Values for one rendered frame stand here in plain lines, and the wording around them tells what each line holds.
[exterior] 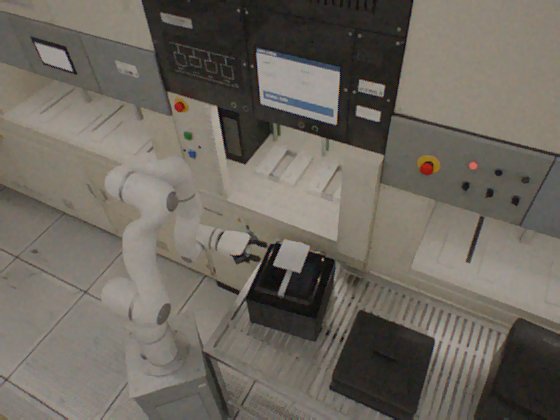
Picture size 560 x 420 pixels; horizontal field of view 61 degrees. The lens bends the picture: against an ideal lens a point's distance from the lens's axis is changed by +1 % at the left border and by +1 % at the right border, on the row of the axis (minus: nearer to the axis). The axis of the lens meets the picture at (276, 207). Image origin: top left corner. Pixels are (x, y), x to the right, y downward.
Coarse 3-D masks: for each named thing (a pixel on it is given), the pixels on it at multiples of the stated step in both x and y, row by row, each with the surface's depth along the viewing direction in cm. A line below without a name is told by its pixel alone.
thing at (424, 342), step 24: (360, 312) 174; (360, 336) 167; (384, 336) 167; (408, 336) 166; (360, 360) 161; (384, 360) 161; (408, 360) 161; (336, 384) 160; (360, 384) 156; (384, 384) 156; (408, 384) 155; (384, 408) 156; (408, 408) 150
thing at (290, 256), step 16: (288, 240) 169; (272, 256) 180; (288, 256) 165; (304, 256) 164; (320, 256) 177; (272, 272) 186; (288, 272) 169; (320, 272) 179; (256, 288) 168; (320, 288) 188; (272, 304) 174; (288, 304) 170; (304, 304) 164
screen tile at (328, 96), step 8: (304, 72) 143; (312, 72) 141; (320, 72) 140; (304, 80) 145; (312, 80) 143; (320, 80) 142; (304, 88) 147; (328, 88) 143; (304, 96) 149; (312, 96) 148; (320, 96) 146; (328, 96) 145; (328, 104) 147
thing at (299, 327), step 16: (256, 272) 179; (272, 288) 193; (256, 304) 171; (320, 304) 187; (256, 320) 181; (272, 320) 176; (288, 320) 172; (304, 320) 167; (320, 320) 176; (304, 336) 177
